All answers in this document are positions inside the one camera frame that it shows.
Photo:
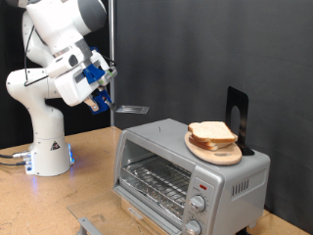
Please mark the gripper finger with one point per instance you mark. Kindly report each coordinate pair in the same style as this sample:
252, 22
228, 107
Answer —
92, 105

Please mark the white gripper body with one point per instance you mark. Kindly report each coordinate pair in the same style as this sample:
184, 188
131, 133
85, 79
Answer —
70, 89

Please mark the spatula with blue block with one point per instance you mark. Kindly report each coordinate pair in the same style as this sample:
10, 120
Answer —
102, 101

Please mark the glass oven door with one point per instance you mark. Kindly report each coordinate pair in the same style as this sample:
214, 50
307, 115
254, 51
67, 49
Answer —
104, 209

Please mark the white bread slice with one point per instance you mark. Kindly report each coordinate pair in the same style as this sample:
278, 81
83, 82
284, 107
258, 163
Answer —
212, 130

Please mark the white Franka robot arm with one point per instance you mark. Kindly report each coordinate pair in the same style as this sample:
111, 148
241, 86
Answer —
42, 130

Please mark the silver oven knob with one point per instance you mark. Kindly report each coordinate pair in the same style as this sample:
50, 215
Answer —
193, 227
197, 203

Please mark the silver toaster oven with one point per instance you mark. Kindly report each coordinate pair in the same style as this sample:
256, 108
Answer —
254, 202

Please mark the black fabric backdrop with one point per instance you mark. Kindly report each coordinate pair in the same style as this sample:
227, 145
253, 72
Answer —
81, 124

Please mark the metal stand pole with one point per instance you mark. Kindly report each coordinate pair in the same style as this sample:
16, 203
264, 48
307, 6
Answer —
112, 32

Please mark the wooden box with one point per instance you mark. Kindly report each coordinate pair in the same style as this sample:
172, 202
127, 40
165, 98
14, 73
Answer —
143, 225

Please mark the red indicator light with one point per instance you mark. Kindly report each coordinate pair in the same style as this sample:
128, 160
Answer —
203, 187

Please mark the round wooden board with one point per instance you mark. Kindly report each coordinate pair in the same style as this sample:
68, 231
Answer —
221, 158

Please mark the grey fabric backdrop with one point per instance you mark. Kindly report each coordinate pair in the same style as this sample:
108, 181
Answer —
228, 49

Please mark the black metal bookend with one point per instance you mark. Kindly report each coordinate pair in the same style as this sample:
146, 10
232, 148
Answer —
243, 101

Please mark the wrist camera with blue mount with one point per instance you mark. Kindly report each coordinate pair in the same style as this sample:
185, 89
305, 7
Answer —
93, 73

